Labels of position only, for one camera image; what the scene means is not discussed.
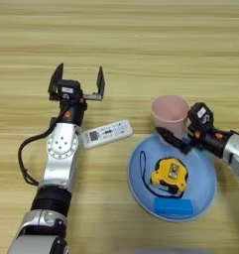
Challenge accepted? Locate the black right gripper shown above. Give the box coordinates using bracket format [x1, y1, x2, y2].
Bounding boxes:
[156, 126, 231, 157]

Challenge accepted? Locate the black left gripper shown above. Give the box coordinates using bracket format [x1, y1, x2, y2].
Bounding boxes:
[47, 63, 106, 127]

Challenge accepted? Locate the pink plastic cup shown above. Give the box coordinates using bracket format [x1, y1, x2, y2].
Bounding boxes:
[150, 95, 190, 140]

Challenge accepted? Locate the white remote control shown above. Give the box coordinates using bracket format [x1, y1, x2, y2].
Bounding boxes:
[80, 119, 134, 150]

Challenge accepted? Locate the blue rectangular block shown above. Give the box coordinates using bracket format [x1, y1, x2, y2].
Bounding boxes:
[154, 197, 194, 216]

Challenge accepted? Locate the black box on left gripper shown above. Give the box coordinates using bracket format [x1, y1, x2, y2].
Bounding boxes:
[57, 79, 82, 102]

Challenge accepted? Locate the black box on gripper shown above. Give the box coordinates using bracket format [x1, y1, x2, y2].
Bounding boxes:
[57, 79, 82, 102]
[187, 102, 214, 133]

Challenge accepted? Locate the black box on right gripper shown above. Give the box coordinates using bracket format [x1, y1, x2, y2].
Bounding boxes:
[187, 102, 214, 133]

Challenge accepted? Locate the yellow black tape measure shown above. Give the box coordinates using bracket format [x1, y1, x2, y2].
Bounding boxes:
[139, 150, 190, 199]

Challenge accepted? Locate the light blue round plate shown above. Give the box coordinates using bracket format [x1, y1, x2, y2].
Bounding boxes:
[127, 133, 218, 222]

